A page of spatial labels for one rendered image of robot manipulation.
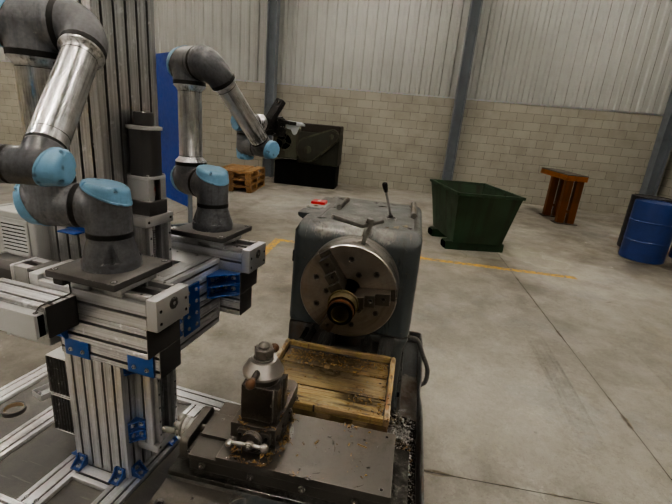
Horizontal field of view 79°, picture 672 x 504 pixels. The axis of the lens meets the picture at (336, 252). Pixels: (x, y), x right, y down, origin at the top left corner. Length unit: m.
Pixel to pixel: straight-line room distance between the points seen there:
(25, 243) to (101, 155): 0.42
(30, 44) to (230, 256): 0.83
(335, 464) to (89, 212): 0.84
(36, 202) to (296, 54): 10.79
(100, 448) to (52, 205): 1.05
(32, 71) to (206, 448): 0.93
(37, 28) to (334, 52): 10.59
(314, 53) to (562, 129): 6.48
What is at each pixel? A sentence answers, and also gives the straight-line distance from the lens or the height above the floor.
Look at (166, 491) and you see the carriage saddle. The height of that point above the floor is 0.91.
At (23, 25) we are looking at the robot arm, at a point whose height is 1.74.
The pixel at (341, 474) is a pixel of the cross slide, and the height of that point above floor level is 0.97.
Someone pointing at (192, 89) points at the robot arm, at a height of 1.66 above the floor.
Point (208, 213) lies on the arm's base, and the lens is 1.60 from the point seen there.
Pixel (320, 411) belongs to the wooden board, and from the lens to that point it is 1.12.
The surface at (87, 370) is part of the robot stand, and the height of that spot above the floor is 0.67.
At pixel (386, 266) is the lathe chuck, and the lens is 1.27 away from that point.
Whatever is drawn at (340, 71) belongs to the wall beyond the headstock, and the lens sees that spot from 11.50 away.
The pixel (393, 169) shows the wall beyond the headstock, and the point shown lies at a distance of 11.32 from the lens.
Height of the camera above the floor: 1.59
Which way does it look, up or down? 18 degrees down
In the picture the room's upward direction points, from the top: 5 degrees clockwise
